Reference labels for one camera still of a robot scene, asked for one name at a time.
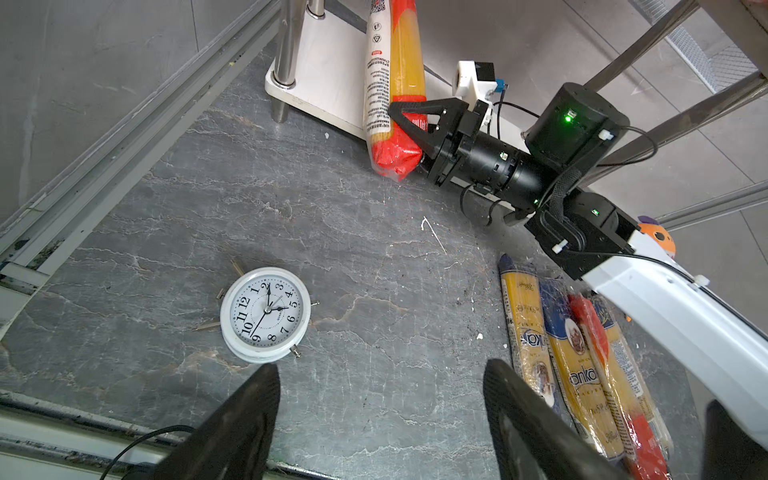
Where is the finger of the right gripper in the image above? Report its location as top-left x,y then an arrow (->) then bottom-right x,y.
388,98 -> 468,158

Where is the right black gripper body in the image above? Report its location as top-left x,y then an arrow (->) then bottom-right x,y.
417,101 -> 555,210

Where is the dark blue pasta bag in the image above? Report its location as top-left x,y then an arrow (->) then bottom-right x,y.
498,254 -> 562,414

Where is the small white alarm clock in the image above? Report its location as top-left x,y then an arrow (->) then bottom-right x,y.
219,267 -> 312,364

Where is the white two-tier shelf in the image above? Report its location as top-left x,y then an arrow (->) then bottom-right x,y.
264,0 -> 768,187

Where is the red yellow spaghetti bag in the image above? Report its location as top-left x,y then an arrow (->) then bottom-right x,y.
363,0 -> 426,181

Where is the white wire mesh basket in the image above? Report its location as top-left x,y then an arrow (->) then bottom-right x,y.
594,1 -> 767,106

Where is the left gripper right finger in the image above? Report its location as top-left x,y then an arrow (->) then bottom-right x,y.
483,359 -> 628,479

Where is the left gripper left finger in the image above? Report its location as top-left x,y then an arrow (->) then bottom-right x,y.
151,363 -> 281,479

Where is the orange shark plush toy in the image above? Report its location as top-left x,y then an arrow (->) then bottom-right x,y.
638,215 -> 677,259

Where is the blue yellow Ankara pasta bag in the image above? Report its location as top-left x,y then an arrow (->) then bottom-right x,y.
539,278 -> 625,462

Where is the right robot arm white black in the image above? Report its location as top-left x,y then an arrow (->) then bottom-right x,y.
388,82 -> 767,445

